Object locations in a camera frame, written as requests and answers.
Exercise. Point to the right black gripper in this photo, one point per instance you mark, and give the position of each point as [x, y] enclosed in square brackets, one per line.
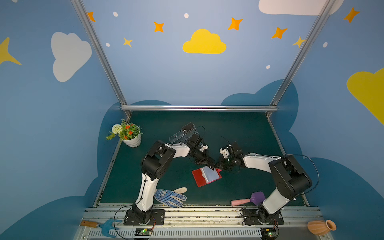
[226, 162]

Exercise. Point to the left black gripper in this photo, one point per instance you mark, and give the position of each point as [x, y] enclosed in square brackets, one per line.
[205, 159]

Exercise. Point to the red card holder wallet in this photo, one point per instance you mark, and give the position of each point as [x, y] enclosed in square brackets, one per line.
[205, 176]

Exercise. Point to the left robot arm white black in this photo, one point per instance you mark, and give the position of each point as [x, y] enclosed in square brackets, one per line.
[156, 163]

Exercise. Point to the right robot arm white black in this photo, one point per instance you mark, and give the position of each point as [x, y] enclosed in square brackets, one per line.
[289, 177]

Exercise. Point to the clear acrylic card organizer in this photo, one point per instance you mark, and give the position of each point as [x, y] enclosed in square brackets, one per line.
[179, 137]

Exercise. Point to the purple pink toy shovel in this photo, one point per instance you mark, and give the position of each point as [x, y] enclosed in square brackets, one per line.
[256, 198]

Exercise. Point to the blue dotted work glove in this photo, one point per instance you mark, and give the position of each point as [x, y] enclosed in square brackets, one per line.
[172, 199]

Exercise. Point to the white pot with flowers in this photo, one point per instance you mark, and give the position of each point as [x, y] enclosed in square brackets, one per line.
[128, 133]

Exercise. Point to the right green circuit board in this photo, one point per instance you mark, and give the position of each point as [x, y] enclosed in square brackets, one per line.
[269, 233]

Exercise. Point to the green circuit board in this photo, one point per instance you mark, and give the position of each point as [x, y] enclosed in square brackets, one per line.
[143, 232]
[269, 233]

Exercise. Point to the horizontal aluminium back bar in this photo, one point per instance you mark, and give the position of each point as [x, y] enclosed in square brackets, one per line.
[199, 108]

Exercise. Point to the left green circuit board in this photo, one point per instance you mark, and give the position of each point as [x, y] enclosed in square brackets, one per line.
[143, 232]

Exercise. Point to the terracotta clay vase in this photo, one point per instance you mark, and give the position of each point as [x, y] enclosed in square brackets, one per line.
[320, 228]

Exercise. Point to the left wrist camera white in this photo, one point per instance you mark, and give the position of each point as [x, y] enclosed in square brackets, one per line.
[203, 148]

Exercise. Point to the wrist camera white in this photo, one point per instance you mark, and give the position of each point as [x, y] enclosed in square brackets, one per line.
[225, 153]
[203, 148]

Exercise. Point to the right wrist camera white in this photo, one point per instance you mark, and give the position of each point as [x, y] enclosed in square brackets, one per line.
[225, 153]

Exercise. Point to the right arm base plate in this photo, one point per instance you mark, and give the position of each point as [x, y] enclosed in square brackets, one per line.
[255, 217]

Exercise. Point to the aluminium rail frame front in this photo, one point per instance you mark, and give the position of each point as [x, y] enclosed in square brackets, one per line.
[201, 223]

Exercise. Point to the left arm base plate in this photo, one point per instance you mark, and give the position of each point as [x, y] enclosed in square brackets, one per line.
[136, 218]

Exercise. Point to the right diagonal aluminium post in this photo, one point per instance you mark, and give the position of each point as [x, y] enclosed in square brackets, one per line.
[311, 38]

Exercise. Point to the diagonal aluminium post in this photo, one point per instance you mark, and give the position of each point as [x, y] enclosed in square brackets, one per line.
[87, 24]
[311, 38]

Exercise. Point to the left diagonal aluminium post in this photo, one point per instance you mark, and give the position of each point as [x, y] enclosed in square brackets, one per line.
[87, 24]

